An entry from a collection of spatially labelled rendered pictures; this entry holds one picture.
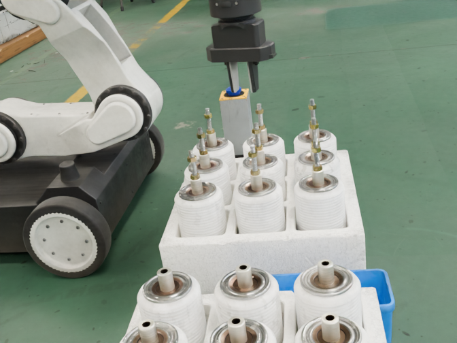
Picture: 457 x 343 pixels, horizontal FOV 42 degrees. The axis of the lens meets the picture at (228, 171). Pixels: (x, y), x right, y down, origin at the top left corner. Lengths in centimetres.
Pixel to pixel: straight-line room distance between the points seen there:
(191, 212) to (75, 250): 39
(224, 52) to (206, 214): 31
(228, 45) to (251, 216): 32
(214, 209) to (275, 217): 12
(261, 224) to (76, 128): 58
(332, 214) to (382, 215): 41
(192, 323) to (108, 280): 55
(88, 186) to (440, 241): 82
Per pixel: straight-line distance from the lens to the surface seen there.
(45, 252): 146
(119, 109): 142
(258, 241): 112
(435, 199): 161
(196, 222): 114
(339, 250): 112
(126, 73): 145
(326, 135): 135
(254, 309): 85
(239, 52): 102
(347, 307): 86
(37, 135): 159
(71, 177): 143
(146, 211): 167
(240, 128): 150
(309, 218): 113
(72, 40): 145
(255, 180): 113
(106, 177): 148
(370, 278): 113
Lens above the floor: 77
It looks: 25 degrees down
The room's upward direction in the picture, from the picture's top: 8 degrees counter-clockwise
